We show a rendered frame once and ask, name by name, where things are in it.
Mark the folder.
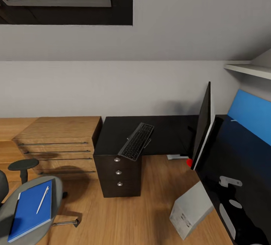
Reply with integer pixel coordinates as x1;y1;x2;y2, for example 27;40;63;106
8;181;52;243

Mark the pen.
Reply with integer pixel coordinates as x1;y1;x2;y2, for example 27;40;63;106
38;186;49;211

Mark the swivel chair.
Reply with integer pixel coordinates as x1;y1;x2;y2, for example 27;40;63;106
0;159;80;245

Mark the keyboard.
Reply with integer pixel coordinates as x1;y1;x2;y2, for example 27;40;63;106
118;123;154;161

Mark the desktop computer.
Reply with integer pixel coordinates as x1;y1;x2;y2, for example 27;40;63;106
169;181;214;240

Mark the monitor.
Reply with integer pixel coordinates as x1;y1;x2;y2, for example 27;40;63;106
180;81;224;170

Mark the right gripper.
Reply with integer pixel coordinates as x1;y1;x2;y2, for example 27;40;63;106
204;176;236;196

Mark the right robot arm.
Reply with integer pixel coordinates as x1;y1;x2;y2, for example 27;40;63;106
204;176;270;245

